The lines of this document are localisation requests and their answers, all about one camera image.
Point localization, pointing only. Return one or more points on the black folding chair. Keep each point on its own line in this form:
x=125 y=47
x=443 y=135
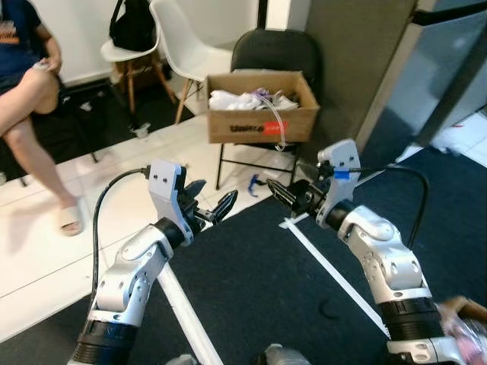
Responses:
x=278 y=53

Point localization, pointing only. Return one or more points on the seated person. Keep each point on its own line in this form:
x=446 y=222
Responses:
x=30 y=99

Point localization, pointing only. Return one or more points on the brown cardboard flap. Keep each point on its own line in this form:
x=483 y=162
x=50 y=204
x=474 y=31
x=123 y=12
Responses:
x=468 y=306

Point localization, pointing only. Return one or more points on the grey robot right leg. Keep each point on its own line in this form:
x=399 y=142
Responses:
x=288 y=356

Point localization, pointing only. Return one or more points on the small blue plastic piece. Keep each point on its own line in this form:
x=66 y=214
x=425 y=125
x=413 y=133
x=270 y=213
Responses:
x=256 y=182

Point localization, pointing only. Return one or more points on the white shell chair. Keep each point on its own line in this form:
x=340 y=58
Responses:
x=125 y=53
x=190 y=46

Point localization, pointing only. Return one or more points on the large black taped floor mat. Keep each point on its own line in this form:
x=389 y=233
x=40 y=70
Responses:
x=266 y=289

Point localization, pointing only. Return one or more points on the clear pink plastic bag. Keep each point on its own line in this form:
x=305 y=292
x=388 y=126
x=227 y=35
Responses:
x=466 y=338

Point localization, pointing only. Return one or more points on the clear plastic tube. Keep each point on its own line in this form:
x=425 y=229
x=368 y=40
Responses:
x=283 y=125

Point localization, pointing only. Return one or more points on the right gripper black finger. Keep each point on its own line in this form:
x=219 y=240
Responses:
x=285 y=189
x=293 y=205

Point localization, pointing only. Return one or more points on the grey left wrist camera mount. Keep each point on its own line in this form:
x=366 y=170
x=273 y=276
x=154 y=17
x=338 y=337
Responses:
x=163 y=186

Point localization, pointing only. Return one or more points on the brown cardboard box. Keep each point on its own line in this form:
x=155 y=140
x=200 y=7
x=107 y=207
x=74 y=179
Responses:
x=243 y=125

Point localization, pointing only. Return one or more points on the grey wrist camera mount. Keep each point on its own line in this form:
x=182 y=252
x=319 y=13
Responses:
x=163 y=186
x=338 y=163

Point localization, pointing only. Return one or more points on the white crumpled paper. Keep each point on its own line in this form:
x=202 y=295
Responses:
x=228 y=100

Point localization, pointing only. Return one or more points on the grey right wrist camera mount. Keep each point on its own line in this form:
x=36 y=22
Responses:
x=338 y=163

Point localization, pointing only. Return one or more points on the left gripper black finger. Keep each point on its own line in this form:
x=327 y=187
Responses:
x=224 y=207
x=195 y=190

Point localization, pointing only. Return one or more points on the black backpack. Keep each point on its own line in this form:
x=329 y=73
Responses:
x=133 y=26

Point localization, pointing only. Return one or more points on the grey glass partition panel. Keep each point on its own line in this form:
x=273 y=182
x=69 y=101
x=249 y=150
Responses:
x=449 y=68

